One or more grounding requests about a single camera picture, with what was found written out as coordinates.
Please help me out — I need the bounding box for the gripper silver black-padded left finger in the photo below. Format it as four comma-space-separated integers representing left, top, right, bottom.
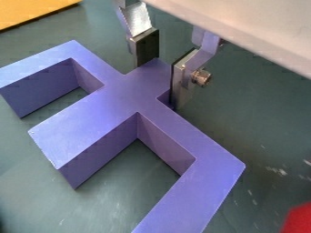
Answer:
113, 0, 158, 66

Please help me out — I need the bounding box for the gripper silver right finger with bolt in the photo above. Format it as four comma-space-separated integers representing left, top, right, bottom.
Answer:
169, 26, 220, 109

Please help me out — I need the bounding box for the purple cross-shaped block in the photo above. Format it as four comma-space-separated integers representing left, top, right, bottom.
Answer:
0, 41, 245, 233

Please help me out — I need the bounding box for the yellow slotted board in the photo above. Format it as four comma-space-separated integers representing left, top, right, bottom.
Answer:
0, 0, 82, 30

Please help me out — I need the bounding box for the red cross-shaped block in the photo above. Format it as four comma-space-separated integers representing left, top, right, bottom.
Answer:
280, 202, 311, 233

